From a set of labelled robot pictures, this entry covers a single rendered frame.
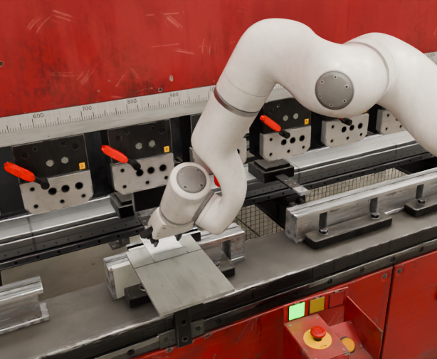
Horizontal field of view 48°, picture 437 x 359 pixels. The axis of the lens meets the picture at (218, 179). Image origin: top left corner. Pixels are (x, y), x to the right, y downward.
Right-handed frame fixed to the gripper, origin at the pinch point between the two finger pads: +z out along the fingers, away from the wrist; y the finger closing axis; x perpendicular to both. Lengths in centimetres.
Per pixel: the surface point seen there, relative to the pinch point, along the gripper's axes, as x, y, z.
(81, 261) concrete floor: -57, 5, 183
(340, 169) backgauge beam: -16, -79, 27
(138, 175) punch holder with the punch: -12.5, 4.8, -12.1
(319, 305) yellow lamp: 28.3, -36.3, 7.3
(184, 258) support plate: 7.1, -2.4, -0.5
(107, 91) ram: -25.9, 9.4, -28.2
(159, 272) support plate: 8.9, 5.1, -2.0
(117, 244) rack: -63, -19, 187
